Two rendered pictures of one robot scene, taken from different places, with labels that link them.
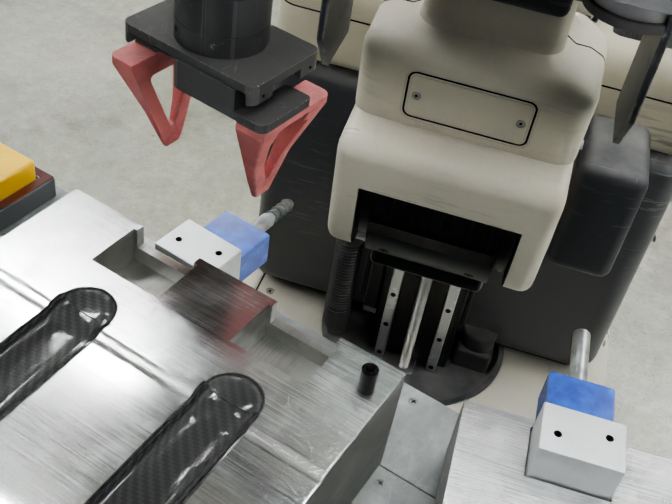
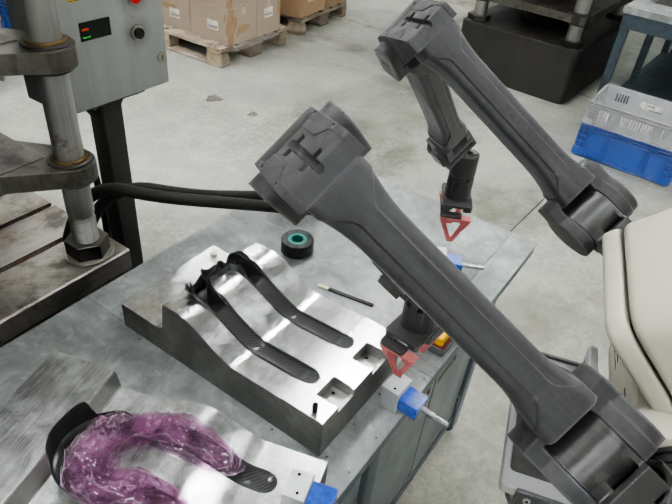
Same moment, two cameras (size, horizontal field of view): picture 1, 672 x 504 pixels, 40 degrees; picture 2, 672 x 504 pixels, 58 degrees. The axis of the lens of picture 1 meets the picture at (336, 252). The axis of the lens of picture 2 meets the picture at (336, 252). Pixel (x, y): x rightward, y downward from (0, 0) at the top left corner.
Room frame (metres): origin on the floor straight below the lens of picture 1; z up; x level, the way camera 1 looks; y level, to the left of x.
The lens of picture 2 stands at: (0.42, -0.67, 1.71)
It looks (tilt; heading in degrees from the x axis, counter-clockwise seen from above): 37 degrees down; 96
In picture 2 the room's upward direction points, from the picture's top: 6 degrees clockwise
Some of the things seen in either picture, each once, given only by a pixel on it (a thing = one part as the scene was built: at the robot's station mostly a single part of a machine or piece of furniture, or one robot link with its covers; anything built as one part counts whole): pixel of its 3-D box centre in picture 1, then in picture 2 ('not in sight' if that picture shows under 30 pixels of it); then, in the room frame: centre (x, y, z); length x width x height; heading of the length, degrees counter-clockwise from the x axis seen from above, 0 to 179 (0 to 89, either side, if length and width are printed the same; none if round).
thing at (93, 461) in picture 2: not in sight; (147, 460); (0.12, -0.18, 0.90); 0.26 x 0.18 x 0.08; 172
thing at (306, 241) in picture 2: not in sight; (297, 244); (0.20, 0.51, 0.82); 0.08 x 0.08 x 0.04
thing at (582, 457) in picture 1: (575, 404); (326, 503); (0.40, -0.17, 0.86); 0.13 x 0.05 x 0.05; 172
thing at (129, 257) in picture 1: (148, 280); (368, 362); (0.42, 0.12, 0.87); 0.05 x 0.05 x 0.04; 64
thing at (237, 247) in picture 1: (238, 241); (417, 405); (0.52, 0.07, 0.83); 0.13 x 0.05 x 0.05; 152
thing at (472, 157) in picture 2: not in sight; (462, 161); (0.55, 0.53, 1.10); 0.07 x 0.06 x 0.07; 129
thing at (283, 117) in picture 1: (249, 124); (404, 352); (0.48, 0.07, 0.96); 0.07 x 0.07 x 0.09; 61
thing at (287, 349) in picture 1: (285, 360); (334, 398); (0.38, 0.02, 0.87); 0.05 x 0.05 x 0.04; 64
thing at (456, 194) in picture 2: not in sight; (458, 187); (0.55, 0.53, 1.04); 0.10 x 0.07 x 0.07; 92
